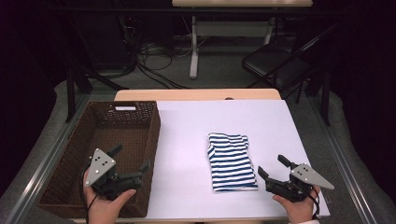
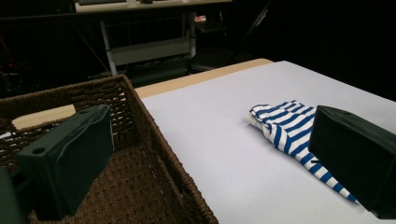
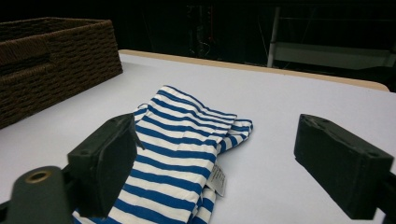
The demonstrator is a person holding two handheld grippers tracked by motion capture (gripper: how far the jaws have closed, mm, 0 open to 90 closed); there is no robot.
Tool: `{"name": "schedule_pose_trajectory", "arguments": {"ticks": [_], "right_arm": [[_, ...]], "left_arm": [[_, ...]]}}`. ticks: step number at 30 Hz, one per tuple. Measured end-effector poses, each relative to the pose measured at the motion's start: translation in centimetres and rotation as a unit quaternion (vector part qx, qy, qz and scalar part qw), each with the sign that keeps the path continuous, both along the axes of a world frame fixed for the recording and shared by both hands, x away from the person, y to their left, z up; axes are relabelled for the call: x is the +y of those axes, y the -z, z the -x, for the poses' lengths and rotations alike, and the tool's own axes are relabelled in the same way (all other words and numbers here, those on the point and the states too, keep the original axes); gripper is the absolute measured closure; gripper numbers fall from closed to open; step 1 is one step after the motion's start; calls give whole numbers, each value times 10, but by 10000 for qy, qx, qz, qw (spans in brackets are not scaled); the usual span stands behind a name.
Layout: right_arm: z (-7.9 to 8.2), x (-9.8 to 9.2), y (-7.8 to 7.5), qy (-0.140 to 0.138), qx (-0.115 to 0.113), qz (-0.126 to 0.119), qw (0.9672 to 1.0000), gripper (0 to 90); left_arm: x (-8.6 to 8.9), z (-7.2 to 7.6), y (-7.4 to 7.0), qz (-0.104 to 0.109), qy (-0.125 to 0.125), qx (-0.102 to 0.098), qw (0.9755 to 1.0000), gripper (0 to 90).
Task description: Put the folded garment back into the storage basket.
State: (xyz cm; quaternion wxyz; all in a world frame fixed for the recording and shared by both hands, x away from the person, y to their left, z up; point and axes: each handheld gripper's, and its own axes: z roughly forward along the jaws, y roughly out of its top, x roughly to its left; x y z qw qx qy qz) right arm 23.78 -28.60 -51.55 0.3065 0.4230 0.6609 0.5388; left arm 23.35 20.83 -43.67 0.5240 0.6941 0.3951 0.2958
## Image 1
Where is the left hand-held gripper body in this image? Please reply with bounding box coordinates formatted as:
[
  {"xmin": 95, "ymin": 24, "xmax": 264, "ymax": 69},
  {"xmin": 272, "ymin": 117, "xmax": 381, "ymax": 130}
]
[{"xmin": 84, "ymin": 147, "xmax": 144, "ymax": 201}]

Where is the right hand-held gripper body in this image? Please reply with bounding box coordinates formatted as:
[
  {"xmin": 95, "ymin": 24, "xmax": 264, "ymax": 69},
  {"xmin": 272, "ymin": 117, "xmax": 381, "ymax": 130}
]
[{"xmin": 264, "ymin": 162, "xmax": 335, "ymax": 203}]

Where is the brown wicker basket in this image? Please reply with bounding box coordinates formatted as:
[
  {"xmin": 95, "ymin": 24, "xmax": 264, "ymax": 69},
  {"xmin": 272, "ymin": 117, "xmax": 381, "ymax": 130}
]
[{"xmin": 36, "ymin": 100, "xmax": 162, "ymax": 218}]

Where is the blue white striped shirt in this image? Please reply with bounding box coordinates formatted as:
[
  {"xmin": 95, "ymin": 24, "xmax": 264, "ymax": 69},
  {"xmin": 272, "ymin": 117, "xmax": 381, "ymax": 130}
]
[{"xmin": 207, "ymin": 132, "xmax": 259, "ymax": 192}]

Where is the person's right hand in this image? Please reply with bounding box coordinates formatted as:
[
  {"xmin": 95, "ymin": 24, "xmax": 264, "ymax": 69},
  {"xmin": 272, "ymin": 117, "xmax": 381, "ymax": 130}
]
[{"xmin": 272, "ymin": 186, "xmax": 321, "ymax": 224}]

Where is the person's left hand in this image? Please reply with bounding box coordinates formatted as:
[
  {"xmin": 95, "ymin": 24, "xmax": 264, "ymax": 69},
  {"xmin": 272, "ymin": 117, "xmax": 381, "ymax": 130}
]
[{"xmin": 82, "ymin": 169, "xmax": 137, "ymax": 224}]

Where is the white board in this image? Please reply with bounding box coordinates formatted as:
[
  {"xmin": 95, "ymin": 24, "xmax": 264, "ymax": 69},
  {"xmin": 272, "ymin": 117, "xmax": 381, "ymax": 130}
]
[{"xmin": 144, "ymin": 99, "xmax": 331, "ymax": 219}]

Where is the black metal stand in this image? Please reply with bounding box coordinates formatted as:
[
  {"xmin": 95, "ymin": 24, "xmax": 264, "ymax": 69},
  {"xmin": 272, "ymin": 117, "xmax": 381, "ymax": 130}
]
[{"xmin": 64, "ymin": 60, "xmax": 129, "ymax": 124}]

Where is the black folding chair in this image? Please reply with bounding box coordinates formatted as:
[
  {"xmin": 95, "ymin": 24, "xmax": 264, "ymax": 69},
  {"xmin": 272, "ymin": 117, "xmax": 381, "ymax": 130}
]
[{"xmin": 241, "ymin": 22, "xmax": 341, "ymax": 105}]

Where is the white-legged desk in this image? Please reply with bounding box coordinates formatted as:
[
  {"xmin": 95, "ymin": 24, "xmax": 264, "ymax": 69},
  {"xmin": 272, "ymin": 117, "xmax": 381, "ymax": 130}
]
[{"xmin": 171, "ymin": 0, "xmax": 314, "ymax": 79}]

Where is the left hand-held gripper black cable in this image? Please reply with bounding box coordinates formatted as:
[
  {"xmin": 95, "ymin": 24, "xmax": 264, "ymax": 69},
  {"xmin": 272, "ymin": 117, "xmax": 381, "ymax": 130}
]
[{"xmin": 79, "ymin": 163, "xmax": 98, "ymax": 224}]

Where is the hand-held gripper black cable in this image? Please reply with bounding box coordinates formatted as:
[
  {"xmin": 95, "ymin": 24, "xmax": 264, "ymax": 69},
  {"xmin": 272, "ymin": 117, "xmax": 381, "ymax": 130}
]
[
  {"xmin": 79, "ymin": 163, "xmax": 98, "ymax": 224},
  {"xmin": 306, "ymin": 186, "xmax": 321, "ymax": 219}
]

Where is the right hand-held gripper black cable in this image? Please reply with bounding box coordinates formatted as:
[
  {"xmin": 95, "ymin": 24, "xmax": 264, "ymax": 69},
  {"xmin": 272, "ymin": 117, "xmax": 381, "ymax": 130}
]
[{"xmin": 306, "ymin": 186, "xmax": 321, "ymax": 219}]

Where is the bundle of floor cables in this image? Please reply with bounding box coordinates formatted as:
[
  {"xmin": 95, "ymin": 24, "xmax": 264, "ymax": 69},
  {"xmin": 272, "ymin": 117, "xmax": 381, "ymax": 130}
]
[{"xmin": 120, "ymin": 15, "xmax": 206, "ymax": 91}]

